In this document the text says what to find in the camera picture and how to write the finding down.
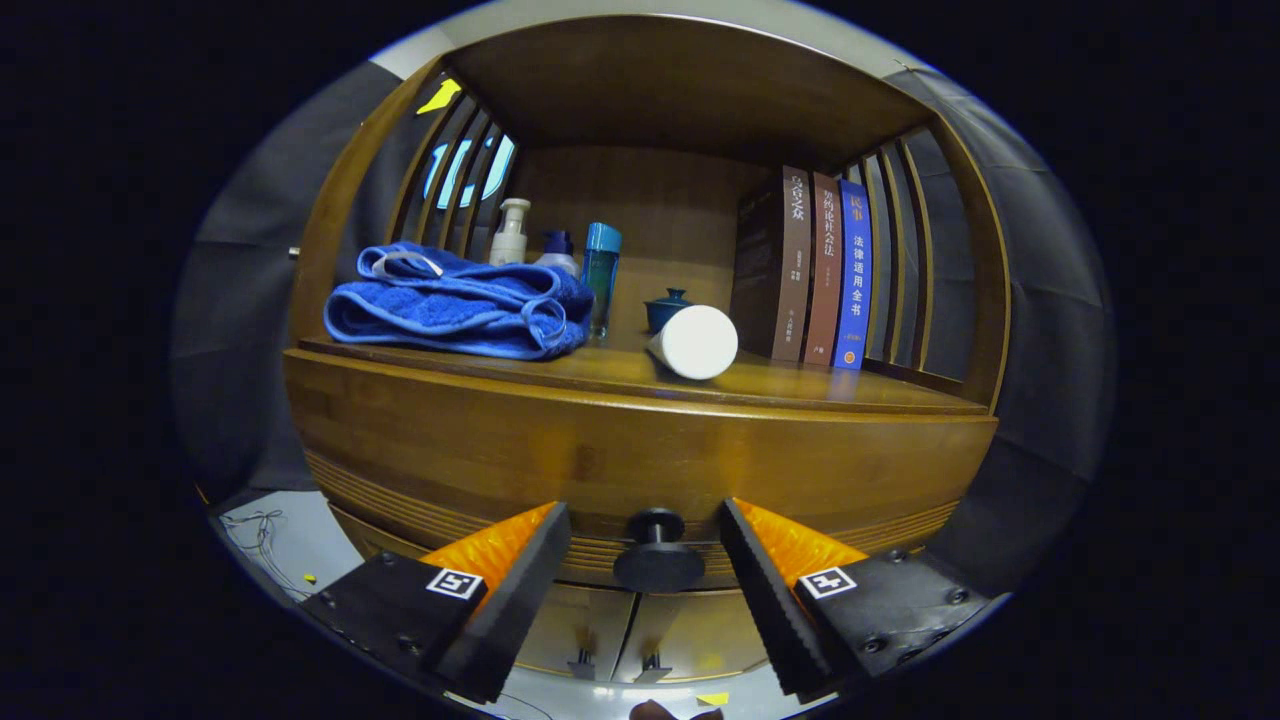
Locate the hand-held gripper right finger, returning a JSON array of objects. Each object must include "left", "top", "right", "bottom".
[{"left": 718, "top": 497, "right": 1001, "bottom": 701}]

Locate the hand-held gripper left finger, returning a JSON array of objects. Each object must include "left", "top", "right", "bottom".
[{"left": 300, "top": 500, "right": 573, "bottom": 704}]

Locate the wooden drawer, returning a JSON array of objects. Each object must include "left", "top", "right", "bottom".
[{"left": 283, "top": 348, "right": 1001, "bottom": 593}]

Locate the white tube with green end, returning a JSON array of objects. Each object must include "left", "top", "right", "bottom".
[{"left": 646, "top": 304, "right": 740, "bottom": 381}]

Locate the wooden cabinet door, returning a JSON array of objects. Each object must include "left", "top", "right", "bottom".
[
  {"left": 500, "top": 585, "right": 639, "bottom": 681},
  {"left": 612, "top": 590, "right": 771, "bottom": 681}
]

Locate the wooden countertop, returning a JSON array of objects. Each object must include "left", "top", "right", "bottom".
[{"left": 300, "top": 335, "right": 991, "bottom": 416}]

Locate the wooden cabinet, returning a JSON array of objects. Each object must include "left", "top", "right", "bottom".
[{"left": 283, "top": 12, "right": 1013, "bottom": 686}]

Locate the blue folded towel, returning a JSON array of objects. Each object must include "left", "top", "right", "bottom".
[{"left": 323, "top": 241, "right": 596, "bottom": 362}]

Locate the blue lidded teacup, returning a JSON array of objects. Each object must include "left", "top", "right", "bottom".
[{"left": 643, "top": 288, "right": 693, "bottom": 334}]

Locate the clear teal bottle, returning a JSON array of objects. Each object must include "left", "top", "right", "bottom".
[{"left": 583, "top": 222, "right": 623, "bottom": 341}]

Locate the reddish brown book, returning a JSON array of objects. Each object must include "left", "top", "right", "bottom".
[{"left": 803, "top": 172, "right": 843, "bottom": 367}]

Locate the white bottle with blue cap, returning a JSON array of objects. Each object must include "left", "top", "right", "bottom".
[{"left": 535, "top": 230, "right": 581, "bottom": 278}]

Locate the blue book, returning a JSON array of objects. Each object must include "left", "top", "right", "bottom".
[{"left": 832, "top": 179, "right": 873, "bottom": 372}]

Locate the dark brown book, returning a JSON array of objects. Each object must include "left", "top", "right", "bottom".
[{"left": 730, "top": 165, "right": 813, "bottom": 363}]

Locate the white pump bottle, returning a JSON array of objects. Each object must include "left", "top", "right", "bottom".
[{"left": 489, "top": 198, "right": 532, "bottom": 267}]

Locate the white cable bundle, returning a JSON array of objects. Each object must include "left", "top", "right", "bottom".
[{"left": 218, "top": 508, "right": 306, "bottom": 601}]

